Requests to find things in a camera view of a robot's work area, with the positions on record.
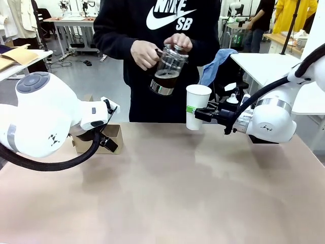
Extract person left forearm black sleeve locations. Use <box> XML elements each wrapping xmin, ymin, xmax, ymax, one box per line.
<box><xmin>189</xmin><ymin>22</ymin><xmax>221</xmax><ymax>68</ymax></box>

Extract white paper cup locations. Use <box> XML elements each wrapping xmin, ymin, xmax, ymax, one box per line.
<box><xmin>185</xmin><ymin>84</ymin><xmax>212</xmax><ymax>131</ymax></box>

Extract black office chair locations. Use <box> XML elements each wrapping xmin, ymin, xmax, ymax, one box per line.
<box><xmin>212</xmin><ymin>53</ymin><xmax>251</xmax><ymax>107</ymax></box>

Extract background table brown top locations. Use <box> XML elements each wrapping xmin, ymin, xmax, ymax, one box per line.
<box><xmin>43</xmin><ymin>16</ymin><xmax>96</xmax><ymax>60</ymax></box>

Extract black tripod pole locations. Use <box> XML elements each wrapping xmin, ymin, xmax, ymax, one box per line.
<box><xmin>280</xmin><ymin>0</ymin><xmax>302</xmax><ymax>56</ymax></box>

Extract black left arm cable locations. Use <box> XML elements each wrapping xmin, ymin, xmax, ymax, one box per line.
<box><xmin>0</xmin><ymin>126</ymin><xmax>112</xmax><ymax>172</ymax></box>

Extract person left hand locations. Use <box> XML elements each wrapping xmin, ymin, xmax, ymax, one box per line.
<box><xmin>164</xmin><ymin>33</ymin><xmax>193</xmax><ymax>52</ymax></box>

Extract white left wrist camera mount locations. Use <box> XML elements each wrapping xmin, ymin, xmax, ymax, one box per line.
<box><xmin>101</xmin><ymin>96</ymin><xmax>121</xmax><ymax>115</ymax></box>

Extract white table with envelopes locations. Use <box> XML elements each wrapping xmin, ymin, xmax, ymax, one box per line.
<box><xmin>0</xmin><ymin>49</ymin><xmax>53</xmax><ymax>82</ymax></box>

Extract blue cloth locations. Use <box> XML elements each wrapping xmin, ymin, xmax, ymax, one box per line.
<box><xmin>201</xmin><ymin>48</ymin><xmax>239</xmax><ymax>87</ymax></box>

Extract background workbench with equipment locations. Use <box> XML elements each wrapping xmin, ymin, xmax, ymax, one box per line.
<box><xmin>220</xmin><ymin>0</ymin><xmax>254</xmax><ymax>49</ymax></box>

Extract glass French press with coffee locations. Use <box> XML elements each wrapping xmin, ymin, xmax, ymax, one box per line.
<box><xmin>149</xmin><ymin>43</ymin><xmax>189</xmax><ymax>97</ymax></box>

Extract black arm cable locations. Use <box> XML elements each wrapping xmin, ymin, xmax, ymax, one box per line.
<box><xmin>0</xmin><ymin>126</ymin><xmax>112</xmax><ymax>172</ymax></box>
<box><xmin>222</xmin><ymin>43</ymin><xmax>325</xmax><ymax>135</ymax></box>

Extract background person black shirt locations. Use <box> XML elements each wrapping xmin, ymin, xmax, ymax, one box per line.
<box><xmin>245</xmin><ymin>0</ymin><xmax>277</xmax><ymax>53</ymax></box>

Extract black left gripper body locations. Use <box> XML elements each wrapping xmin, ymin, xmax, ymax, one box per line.
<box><xmin>70</xmin><ymin>124</ymin><xmax>103</xmax><ymax>142</ymax></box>

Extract person right hand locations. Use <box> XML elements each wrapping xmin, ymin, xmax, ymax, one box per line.
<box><xmin>130</xmin><ymin>39</ymin><xmax>163</xmax><ymax>71</ymax></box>

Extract brown cardboard cup carrier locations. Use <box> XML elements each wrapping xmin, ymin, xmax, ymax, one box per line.
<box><xmin>72</xmin><ymin>94</ymin><xmax>124</xmax><ymax>155</ymax></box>

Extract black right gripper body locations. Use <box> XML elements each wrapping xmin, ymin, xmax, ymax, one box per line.
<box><xmin>218</xmin><ymin>108</ymin><xmax>241</xmax><ymax>125</ymax></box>

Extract black lid box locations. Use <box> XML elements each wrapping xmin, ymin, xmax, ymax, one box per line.
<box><xmin>248</xmin><ymin>134</ymin><xmax>280</xmax><ymax>145</ymax></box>

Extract white coat on mannequin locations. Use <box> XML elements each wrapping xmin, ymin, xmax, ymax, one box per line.
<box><xmin>0</xmin><ymin>0</ymin><xmax>36</xmax><ymax>40</ymax></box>

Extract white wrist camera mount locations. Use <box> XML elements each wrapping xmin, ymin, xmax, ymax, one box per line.
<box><xmin>101</xmin><ymin>96</ymin><xmax>121</xmax><ymax>115</ymax></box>
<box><xmin>225</xmin><ymin>93</ymin><xmax>252</xmax><ymax>105</ymax></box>

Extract stack of white items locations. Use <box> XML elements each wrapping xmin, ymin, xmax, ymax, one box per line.
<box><xmin>294</xmin><ymin>29</ymin><xmax>310</xmax><ymax>47</ymax></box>

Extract person right forearm black sleeve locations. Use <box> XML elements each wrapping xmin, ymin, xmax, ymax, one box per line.
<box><xmin>93</xmin><ymin>22</ymin><xmax>139</xmax><ymax>67</ymax></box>

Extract wood topped desk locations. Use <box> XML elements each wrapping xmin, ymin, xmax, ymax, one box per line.
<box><xmin>263</xmin><ymin>33</ymin><xmax>309</xmax><ymax>55</ymax></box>

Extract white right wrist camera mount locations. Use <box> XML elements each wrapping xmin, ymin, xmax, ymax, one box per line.
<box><xmin>225</xmin><ymin>93</ymin><xmax>252</xmax><ymax>105</ymax></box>

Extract person black Nike hoodie torso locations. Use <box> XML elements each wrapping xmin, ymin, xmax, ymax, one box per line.
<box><xmin>93</xmin><ymin>0</ymin><xmax>221</xmax><ymax>125</ymax></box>

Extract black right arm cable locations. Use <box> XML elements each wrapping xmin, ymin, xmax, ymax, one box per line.
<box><xmin>222</xmin><ymin>43</ymin><xmax>325</xmax><ymax>135</ymax></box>

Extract person in yellow jacket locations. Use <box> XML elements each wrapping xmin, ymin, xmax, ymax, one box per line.
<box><xmin>273</xmin><ymin>0</ymin><xmax>318</xmax><ymax>35</ymax></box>

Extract brown paper envelopes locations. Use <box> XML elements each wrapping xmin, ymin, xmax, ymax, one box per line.
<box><xmin>0</xmin><ymin>44</ymin><xmax>39</xmax><ymax>71</ymax></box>

